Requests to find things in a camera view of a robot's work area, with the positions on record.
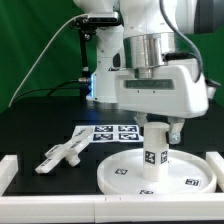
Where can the white round table top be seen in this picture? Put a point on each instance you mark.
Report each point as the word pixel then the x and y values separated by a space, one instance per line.
pixel 141 172

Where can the white front fence bar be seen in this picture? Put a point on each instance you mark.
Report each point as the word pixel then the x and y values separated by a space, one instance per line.
pixel 111 208

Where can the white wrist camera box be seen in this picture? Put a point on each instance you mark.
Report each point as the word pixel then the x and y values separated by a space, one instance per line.
pixel 212 87

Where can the white cross table base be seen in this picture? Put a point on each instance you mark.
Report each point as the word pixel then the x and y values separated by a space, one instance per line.
pixel 68 151

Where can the green backdrop curtain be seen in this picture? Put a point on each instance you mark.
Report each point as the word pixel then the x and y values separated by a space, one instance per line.
pixel 37 50

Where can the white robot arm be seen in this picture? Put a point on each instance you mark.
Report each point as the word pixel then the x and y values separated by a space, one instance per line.
pixel 145 62

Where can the black camera on stand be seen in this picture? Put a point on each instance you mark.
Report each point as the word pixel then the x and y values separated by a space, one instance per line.
pixel 87 26

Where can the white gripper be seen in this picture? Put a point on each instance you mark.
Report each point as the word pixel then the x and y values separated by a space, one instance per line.
pixel 172 91

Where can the white left fence bar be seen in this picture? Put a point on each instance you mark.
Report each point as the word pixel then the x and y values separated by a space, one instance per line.
pixel 8 169

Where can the marker tag sheet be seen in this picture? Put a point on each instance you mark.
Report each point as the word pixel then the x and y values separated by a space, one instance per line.
pixel 115 133

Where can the white right fence bar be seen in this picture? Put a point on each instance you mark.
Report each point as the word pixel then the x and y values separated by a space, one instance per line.
pixel 216 162

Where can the white fence bar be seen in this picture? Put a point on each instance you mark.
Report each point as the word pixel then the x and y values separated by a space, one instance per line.
pixel 111 208
pixel 8 169
pixel 216 162

